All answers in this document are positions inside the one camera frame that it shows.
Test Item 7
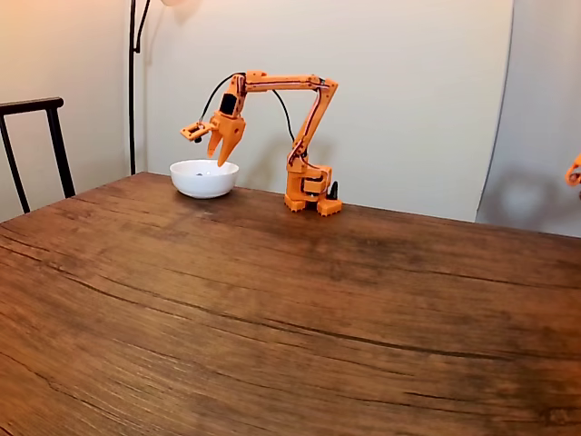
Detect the white ceramic bowl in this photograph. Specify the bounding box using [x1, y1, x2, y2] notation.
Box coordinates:
[169, 158, 241, 200]

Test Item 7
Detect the black floor lamp pole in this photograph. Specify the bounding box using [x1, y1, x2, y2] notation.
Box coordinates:
[128, 0, 153, 176]

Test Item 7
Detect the black chair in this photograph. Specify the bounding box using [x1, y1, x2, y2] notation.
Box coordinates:
[0, 96, 77, 214]

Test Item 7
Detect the white curtain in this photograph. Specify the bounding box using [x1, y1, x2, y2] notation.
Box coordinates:
[474, 0, 581, 238]

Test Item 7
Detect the orange gripper camera mount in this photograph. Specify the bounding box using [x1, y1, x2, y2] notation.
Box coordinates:
[180, 119, 213, 145]

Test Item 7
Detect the black camera cable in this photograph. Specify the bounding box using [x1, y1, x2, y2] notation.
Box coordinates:
[198, 74, 297, 143]

